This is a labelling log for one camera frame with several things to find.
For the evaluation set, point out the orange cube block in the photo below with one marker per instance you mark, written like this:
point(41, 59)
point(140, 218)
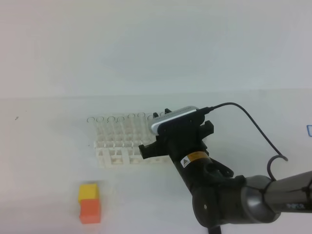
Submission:
point(90, 211)

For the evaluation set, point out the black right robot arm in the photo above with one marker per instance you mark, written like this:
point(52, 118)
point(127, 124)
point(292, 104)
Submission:
point(218, 196)

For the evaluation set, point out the yellow cube block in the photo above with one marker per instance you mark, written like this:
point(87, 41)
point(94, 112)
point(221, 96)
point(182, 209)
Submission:
point(88, 191)

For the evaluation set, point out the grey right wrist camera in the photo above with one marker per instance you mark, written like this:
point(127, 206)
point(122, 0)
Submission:
point(173, 115)

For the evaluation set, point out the clear test tube far left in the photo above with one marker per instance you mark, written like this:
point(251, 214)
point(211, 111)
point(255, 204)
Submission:
point(91, 120)

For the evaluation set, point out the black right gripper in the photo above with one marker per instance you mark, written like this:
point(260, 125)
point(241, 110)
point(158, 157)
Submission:
point(181, 140)

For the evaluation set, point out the black camera stand pole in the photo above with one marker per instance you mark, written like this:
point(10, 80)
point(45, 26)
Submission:
point(214, 230)

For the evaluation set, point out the white plastic test tube rack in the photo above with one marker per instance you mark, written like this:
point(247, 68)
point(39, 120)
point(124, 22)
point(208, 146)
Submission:
point(120, 150)

